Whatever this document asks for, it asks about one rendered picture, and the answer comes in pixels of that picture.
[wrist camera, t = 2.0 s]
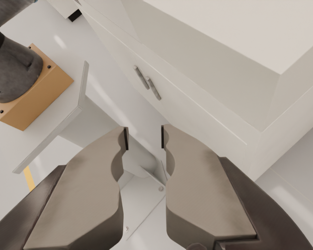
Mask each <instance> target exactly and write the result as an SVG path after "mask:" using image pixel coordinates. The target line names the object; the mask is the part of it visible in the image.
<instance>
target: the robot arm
mask: <svg viewBox="0 0 313 250"><path fill-rule="evenodd" d="M37 1H38V0H0V27H1V26H3V25H4V24H5V23H7V22H8V21H9V20H11V19H12V18H14V17H15V16H16V15H18V14H19V13H20V12H22V11H23V10H24V9H26V8H27V7H28V6H30V5H31V4H33V3H36V2H37ZM42 68H43V60H42V58H41V57H40V56H39V55H38V54H37V53H36V52H35V51H33V50H32V49H30V48H28V47H26V46H24V45H22V44H20V43H18V42H16V41H14V40H12V39H10V38H8V37H6V36H5V35H4V34H3V33H2V32H0V103H8V102H11V101H13V100H15V99H17V98H19V97H20V96H22V95H23V94H24V93H25V92H27V91H28V90H29V89H30V88H31V87H32V85H33V84H34V83H35V82H36V80H37V79H38V77H39V75H40V73H41V71H42ZM161 148H164V150H165V151H166V171H167V172H168V174H169V175H170V178H169V180H168V181H167V182H166V185H165V187H166V232H167V235H168V236H169V238H170V239H171V240H173V241H174V242H176V243H177V244H179V245H180V246H182V247H183V248H185V249H186V250H313V247H312V245H311V244H310V242H309V241H308V239H307V238H306V237H305V235H304V234H303V232H302V231H301V230H300V228H299V227H298V226H297V224H296V223H295V222H294V221H293V220H292V218H291V217H290V216H289V215H288V214H287V213H286V212H285V211H284V209H283V208H282V207H281V206H280V205H279V204H278V203H277V202H276V201H275V200H274V199H272V198H271V197H270V196H269V195H268V194H267V193H266V192H265V191H264V190H263V189H261V188H260V187H259V186H258V185H257V184H256V183H255V182H254V181H252V180H251V179H250V178H249V177H248V176H247V175H246V174H245V173H244V172H242V171H241V170H240V169H239V168H238V167H237V166H236V165H235V164H234V163H232V162H231V161H230V160H229V159H228V158H227V157H219V156H218V155H217V154H216V153H215V152H214V151H213V150H212V149H211V148H209V147H208V146H207V145H205V144H204V143H202V142H201V141H199V140H198V139H196V138H194V137H192V136H191V135H189V134H187V133H185V132H183V131H181V130H180V129H178V128H176V127H174V126H172V125H170V124H164V125H161ZM126 150H129V129H128V127H126V126H118V127H116V128H114V129H113V130H111V131H109V132H108V133H106V134H105V135H103V136H101V137H100V138H98V139H97V140H95V141H93V142H92V143H90V144H89V145H87V146H86V147H85V148H83V149H82V150H81V151H80V152H79V153H77V154H76V155H75V156H74V157H73V158H72V159H71V160H70V161H69V162H68V163H67V164H66V165H58V166H57V167H56V168H55V169H54V170H53V171H52V172H51V173H50V174H49V175H48V176H47V177H46V178H45V179H43V180H42V181H41V182H40V183H39V184H38V185H37V186H36V187H35V188H34V189H33V190H32V191H31V192H30V193H29V194H28V195H27V196H26V197H24V198H23V199H22V200H21V201H20V202H19V203H18V204H17V205H16V206H15V207H14V208H13V209H12V210H11V211H10V212H9V213H8V214H7V215H5V216H4V217H3V218H2V219H1V220H0V250H110V249H111V248H112V247H114V246H115V245H116V244H117V243H119V242H120V240H121V239H122V236H123V222H124V212H123V206H122V199H121V193H120V186H119V184H118V183H117V182H118V180H119V179H120V177H121V176H122V175H123V173H124V169H123V162H122V156H123V155H124V153H125V152H126Z"/></svg>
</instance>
